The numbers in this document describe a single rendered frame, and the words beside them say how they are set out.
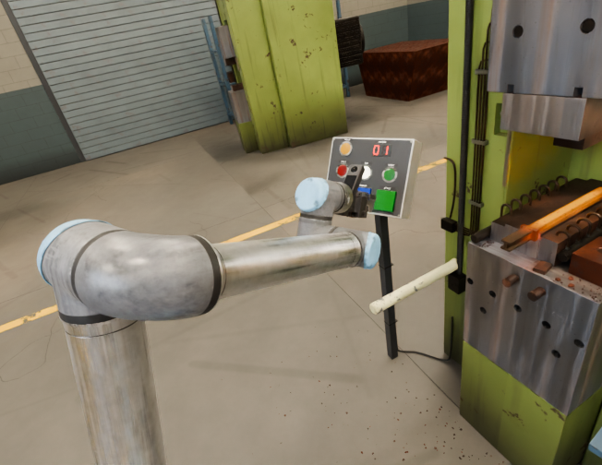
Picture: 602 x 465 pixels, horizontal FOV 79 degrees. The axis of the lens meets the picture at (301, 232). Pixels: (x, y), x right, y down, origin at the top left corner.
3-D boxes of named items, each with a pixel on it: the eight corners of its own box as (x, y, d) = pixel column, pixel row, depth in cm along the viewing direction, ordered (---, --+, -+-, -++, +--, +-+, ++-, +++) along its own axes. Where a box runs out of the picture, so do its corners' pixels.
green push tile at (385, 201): (392, 212, 130) (396, 191, 129) (373, 209, 135) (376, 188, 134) (394, 212, 132) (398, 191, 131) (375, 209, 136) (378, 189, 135)
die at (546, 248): (553, 267, 101) (559, 241, 96) (489, 239, 117) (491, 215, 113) (640, 212, 114) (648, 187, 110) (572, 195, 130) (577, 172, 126)
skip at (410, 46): (417, 102, 654) (415, 51, 612) (359, 94, 810) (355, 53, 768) (468, 87, 688) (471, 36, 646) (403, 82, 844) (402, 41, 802)
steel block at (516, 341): (566, 416, 109) (599, 304, 87) (462, 339, 140) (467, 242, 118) (668, 330, 127) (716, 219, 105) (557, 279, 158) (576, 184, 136)
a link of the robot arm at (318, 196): (290, 211, 98) (294, 173, 97) (316, 213, 108) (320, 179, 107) (318, 216, 92) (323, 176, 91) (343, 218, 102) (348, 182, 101)
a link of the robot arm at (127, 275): (125, 251, 38) (388, 228, 92) (73, 232, 45) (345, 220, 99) (121, 356, 39) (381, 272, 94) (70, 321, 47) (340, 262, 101)
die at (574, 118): (578, 141, 83) (586, 98, 79) (499, 129, 99) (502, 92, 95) (677, 95, 97) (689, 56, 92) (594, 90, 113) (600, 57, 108)
